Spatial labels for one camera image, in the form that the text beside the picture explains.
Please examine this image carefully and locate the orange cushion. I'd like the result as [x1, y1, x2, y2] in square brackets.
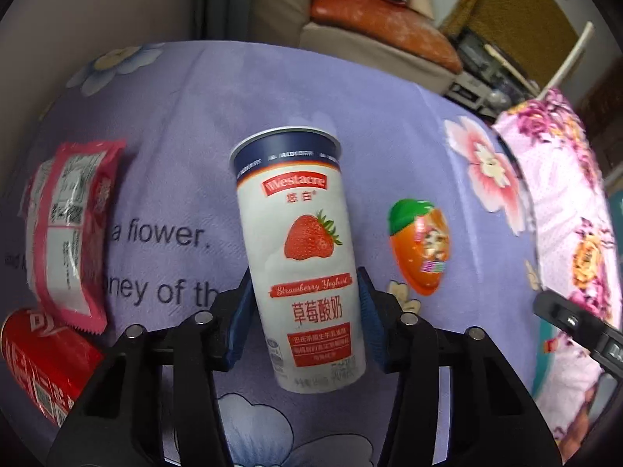
[310, 0, 463, 71]

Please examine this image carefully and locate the white strawberry yogurt cup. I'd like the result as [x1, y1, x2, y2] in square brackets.
[230, 127, 367, 392]

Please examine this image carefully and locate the brown wooden shelf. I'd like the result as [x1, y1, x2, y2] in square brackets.
[579, 53, 623, 181]

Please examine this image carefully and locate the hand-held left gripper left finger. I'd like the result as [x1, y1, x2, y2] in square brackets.
[46, 272, 254, 467]

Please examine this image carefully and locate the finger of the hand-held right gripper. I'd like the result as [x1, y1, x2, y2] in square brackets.
[533, 290, 623, 380]

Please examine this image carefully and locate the red and silver snack packet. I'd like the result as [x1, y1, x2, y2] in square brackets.
[19, 140, 126, 334]

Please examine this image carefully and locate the beige sofa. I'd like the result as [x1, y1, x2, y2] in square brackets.
[253, 0, 463, 95]

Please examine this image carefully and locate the red drink can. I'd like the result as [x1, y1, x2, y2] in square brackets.
[0, 307, 105, 429]

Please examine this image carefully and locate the purple flower print bedsheet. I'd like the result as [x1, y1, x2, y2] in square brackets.
[0, 41, 551, 467]

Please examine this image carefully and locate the orange carrot-shaped toy pack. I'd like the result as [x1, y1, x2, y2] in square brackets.
[388, 198, 451, 296]

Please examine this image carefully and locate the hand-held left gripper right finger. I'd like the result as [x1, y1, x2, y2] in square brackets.
[357, 267, 563, 467]

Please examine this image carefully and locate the white stick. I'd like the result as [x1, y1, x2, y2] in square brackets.
[540, 21, 595, 100]

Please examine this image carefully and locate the yellow-brown cloth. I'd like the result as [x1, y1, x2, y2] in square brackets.
[440, 0, 580, 91]

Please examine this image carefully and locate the pale wooden stick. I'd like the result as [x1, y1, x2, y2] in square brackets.
[483, 43, 541, 93]

